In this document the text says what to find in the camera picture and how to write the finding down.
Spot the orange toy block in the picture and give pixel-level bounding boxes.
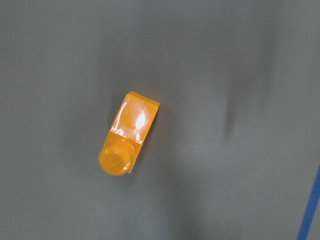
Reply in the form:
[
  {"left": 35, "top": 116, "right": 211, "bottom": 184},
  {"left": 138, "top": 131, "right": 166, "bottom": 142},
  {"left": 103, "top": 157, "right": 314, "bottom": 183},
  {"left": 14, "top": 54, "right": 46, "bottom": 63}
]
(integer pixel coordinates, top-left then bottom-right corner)
[{"left": 98, "top": 91, "right": 160, "bottom": 176}]

